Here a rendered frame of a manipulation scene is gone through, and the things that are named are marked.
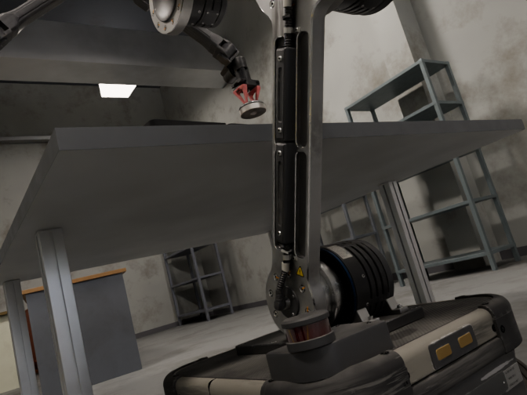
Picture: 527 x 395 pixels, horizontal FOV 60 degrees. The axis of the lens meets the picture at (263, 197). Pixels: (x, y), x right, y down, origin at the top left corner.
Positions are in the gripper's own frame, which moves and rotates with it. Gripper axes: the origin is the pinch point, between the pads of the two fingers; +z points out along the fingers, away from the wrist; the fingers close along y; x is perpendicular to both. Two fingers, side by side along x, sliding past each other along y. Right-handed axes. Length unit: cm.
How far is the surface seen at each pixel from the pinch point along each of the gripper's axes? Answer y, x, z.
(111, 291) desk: -19, -212, 40
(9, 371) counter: 13, -413, 77
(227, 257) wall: -362, -521, -8
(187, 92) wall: -355, -506, -320
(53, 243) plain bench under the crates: 80, -6, 45
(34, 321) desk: 31, -227, 48
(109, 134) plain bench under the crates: 86, 52, 40
